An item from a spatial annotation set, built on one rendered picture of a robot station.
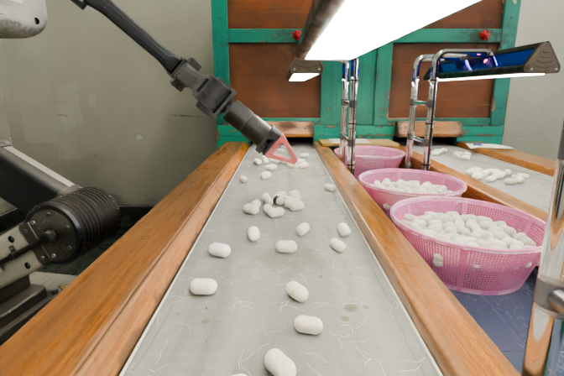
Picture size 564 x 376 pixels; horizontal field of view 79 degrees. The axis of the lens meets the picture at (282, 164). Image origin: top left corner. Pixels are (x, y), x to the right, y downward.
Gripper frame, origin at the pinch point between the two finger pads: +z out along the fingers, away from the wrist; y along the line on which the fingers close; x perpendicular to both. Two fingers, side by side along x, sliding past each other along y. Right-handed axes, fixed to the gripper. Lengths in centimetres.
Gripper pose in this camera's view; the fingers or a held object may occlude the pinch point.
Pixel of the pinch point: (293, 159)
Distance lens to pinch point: 84.2
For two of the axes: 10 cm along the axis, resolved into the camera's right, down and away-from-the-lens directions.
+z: 7.7, 6.2, 1.4
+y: -0.2, -2.0, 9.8
